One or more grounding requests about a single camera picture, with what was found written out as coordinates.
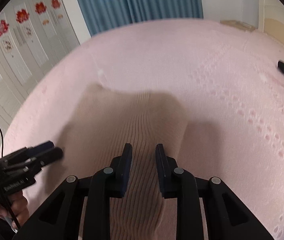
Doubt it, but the pink knitted sweater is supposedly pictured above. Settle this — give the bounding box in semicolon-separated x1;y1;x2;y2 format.
54;83;190;240

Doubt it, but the person's left hand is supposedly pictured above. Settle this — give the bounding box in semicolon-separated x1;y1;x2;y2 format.
0;191;30;230

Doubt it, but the pink patterned bed sheet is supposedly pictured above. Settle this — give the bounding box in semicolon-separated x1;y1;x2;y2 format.
4;20;284;239

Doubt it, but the white wardrobe with flower stickers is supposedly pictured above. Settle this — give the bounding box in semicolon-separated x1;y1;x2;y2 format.
0;0;92;136

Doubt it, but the blue curtain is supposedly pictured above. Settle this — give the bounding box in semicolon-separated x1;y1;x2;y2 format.
77;0;203;36

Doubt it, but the brown cardboard box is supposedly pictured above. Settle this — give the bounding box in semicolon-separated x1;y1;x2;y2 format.
220;20;256;32

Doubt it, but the beige wooden headboard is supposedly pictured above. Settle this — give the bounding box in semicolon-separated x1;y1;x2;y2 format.
258;0;284;45

